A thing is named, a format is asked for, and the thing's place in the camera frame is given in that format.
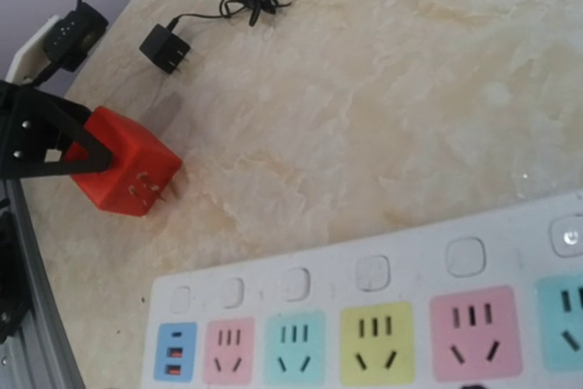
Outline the red cube socket adapter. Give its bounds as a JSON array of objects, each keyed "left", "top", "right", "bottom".
[{"left": 71, "top": 107, "right": 182, "bottom": 217}]

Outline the black power adapter with cable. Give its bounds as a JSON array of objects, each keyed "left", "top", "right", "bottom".
[{"left": 139, "top": 0, "right": 292, "bottom": 74}]

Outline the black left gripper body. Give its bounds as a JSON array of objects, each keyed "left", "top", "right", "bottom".
[{"left": 1, "top": 81, "right": 64, "bottom": 179}]

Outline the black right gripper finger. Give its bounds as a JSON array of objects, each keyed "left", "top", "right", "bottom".
[{"left": 17, "top": 87, "right": 112, "bottom": 178}]

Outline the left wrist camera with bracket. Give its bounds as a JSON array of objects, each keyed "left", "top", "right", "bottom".
[{"left": 5, "top": 3, "right": 108, "bottom": 87}]

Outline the front aluminium rail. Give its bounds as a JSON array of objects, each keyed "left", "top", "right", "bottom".
[{"left": 1, "top": 180, "right": 85, "bottom": 388}]

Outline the white multicolour power strip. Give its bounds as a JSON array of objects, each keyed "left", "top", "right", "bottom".
[{"left": 140, "top": 191, "right": 582, "bottom": 388}]

